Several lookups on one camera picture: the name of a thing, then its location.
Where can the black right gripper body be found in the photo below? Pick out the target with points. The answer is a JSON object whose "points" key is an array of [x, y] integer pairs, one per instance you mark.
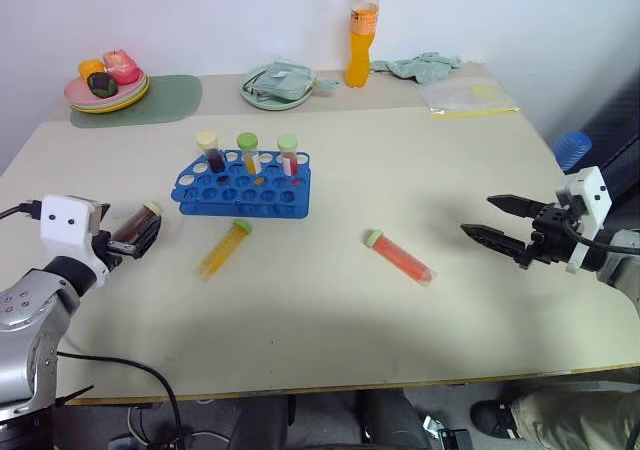
{"points": [[550, 240]]}

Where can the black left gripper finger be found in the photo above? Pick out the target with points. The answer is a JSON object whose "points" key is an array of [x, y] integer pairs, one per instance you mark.
{"points": [[104, 210], [146, 240]]}

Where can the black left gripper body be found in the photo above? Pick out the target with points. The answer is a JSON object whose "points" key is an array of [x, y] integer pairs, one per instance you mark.
{"points": [[104, 251]]}

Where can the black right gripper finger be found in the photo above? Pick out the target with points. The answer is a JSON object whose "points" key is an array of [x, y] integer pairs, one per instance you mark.
{"points": [[495, 240], [515, 205]]}

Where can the dark red tube cream cap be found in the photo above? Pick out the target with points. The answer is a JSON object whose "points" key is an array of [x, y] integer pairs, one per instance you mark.
{"points": [[132, 225], [212, 152]]}

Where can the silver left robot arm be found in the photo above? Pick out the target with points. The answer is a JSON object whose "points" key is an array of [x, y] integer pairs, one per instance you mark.
{"points": [[30, 315]]}

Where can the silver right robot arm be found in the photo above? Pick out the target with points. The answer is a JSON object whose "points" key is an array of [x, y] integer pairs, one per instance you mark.
{"points": [[620, 265]]}

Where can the yellow tube green cap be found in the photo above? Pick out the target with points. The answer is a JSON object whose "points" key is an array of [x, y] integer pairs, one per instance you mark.
{"points": [[250, 155], [220, 252]]}

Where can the orange-red tube green cap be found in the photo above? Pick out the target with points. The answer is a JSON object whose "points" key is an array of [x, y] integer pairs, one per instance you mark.
{"points": [[400, 257]]}

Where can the blue test tube rack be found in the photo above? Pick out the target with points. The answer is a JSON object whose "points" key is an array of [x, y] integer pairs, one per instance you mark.
{"points": [[240, 192]]}

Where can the red tube green cap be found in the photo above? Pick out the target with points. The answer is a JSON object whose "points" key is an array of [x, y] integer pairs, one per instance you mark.
{"points": [[289, 157]]}

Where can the blue ribbed bottle cap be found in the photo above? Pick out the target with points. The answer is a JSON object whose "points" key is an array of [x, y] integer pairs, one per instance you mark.
{"points": [[572, 150]]}

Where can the yellow plate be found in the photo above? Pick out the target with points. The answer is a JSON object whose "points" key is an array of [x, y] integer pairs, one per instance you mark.
{"points": [[115, 109]]}

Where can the clear zip bag yellow strip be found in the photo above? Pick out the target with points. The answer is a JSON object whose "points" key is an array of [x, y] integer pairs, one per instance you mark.
{"points": [[470, 100]]}

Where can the stack of plates with food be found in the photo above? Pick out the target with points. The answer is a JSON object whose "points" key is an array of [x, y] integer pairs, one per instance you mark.
{"points": [[135, 99]]}

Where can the pink plate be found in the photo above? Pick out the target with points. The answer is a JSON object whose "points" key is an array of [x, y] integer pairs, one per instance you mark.
{"points": [[75, 92]]}

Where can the green placemat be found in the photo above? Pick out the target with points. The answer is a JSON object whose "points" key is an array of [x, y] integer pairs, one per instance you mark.
{"points": [[165, 102]]}

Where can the dark toy fruit green stripes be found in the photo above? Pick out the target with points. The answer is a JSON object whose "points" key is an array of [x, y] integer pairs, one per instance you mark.
{"points": [[101, 85]]}

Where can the orange toy fruit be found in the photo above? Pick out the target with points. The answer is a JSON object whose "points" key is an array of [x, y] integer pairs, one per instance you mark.
{"points": [[90, 67]]}

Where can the pink toy apple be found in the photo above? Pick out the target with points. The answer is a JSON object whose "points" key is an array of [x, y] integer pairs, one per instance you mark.
{"points": [[122, 67]]}

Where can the crumpled green cloth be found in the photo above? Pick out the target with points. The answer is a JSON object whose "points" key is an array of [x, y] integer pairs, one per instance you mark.
{"points": [[420, 67]]}

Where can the black shoe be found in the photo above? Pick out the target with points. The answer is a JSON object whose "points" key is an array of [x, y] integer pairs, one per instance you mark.
{"points": [[495, 420]]}

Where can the light green plate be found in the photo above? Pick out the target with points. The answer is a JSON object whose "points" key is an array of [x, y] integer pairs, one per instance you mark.
{"points": [[265, 104]]}

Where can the khaki trouser leg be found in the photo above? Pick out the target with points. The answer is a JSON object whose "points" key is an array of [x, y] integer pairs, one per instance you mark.
{"points": [[580, 420]]}

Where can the small white clip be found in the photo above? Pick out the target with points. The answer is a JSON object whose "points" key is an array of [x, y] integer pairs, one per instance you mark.
{"points": [[431, 424]]}

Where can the black box on floor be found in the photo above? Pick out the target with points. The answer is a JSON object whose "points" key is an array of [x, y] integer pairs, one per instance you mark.
{"points": [[456, 440]]}

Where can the dark rounded shape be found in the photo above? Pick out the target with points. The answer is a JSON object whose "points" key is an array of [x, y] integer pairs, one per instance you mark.
{"points": [[390, 420]]}

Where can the orange soda bottle blue cap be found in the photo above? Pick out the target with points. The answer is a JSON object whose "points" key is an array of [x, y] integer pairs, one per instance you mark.
{"points": [[361, 45]]}

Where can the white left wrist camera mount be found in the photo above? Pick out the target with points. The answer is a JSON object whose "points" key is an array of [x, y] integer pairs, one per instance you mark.
{"points": [[65, 225]]}

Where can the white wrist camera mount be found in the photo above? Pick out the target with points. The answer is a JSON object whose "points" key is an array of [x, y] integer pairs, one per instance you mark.
{"points": [[592, 190], [65, 225]]}

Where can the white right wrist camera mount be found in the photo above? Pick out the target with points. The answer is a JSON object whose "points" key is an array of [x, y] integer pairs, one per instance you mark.
{"points": [[592, 190]]}

